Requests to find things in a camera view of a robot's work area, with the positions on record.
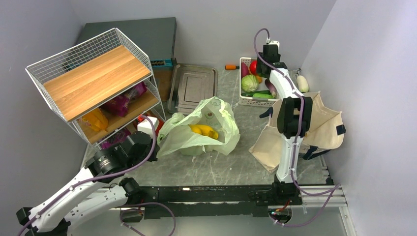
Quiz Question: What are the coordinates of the dark green cucumber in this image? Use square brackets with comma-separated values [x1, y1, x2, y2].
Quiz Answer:
[241, 90, 274, 98]

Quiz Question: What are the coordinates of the purple grape snack bag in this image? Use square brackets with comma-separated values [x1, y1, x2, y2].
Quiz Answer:
[100, 127, 132, 149]

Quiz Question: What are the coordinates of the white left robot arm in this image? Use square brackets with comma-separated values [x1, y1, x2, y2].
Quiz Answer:
[16, 131, 157, 236]

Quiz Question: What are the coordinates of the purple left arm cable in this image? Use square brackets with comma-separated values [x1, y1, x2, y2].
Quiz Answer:
[16, 116, 177, 236]

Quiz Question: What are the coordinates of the dark grey network switch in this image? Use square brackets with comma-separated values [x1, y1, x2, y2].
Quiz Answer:
[76, 17, 177, 70]

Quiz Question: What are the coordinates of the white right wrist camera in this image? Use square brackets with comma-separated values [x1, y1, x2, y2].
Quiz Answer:
[267, 40, 280, 48]

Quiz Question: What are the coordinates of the white radish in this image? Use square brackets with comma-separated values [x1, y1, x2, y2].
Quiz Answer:
[296, 75, 309, 93]

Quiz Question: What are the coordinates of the white plastic basket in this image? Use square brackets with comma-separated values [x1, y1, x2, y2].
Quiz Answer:
[239, 57, 277, 107]

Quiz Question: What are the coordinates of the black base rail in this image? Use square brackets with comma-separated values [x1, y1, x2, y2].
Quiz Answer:
[122, 178, 302, 219]

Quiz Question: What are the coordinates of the red snack bag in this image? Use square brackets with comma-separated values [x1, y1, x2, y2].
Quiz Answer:
[137, 112, 165, 136]

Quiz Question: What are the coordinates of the green cabbage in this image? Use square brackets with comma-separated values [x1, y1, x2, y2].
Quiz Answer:
[241, 74, 259, 92]

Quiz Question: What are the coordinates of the beige canvas tote bag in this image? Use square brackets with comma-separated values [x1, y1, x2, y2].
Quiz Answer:
[249, 92, 346, 173]

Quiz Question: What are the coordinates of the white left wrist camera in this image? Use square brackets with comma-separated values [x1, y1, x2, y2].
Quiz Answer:
[137, 116, 160, 138]

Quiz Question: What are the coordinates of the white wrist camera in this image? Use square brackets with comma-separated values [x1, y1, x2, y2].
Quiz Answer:
[137, 116, 160, 138]
[267, 40, 280, 48]

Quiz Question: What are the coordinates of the yellow snack bag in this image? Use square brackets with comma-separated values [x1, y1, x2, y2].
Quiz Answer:
[80, 108, 108, 132]

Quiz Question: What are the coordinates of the top wooden shelf board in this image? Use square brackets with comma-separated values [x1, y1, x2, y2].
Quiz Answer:
[44, 46, 151, 122]

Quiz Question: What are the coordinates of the yellow banana bunch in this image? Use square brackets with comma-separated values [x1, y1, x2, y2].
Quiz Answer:
[189, 124, 219, 140]

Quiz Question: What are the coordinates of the light green bitter gourd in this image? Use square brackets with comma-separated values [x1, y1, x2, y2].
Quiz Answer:
[252, 93, 274, 99]

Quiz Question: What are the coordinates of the purple sweet potato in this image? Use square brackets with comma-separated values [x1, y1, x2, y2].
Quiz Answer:
[240, 62, 250, 78]

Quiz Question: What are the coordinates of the purple white eggplant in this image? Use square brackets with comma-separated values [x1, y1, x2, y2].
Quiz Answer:
[265, 79, 277, 98]

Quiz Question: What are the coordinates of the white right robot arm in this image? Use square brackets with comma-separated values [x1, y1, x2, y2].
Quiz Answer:
[256, 41, 312, 204]

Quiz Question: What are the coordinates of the metal tray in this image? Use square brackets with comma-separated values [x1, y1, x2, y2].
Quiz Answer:
[167, 63, 218, 115]

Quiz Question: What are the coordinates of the white wire shelf rack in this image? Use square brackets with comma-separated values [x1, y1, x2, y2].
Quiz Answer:
[26, 28, 166, 150]

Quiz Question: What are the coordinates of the red apple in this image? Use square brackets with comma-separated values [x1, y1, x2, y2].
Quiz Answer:
[249, 60, 258, 76]

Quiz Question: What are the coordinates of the green avocado plastic bag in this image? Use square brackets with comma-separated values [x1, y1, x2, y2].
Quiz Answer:
[157, 96, 240, 157]

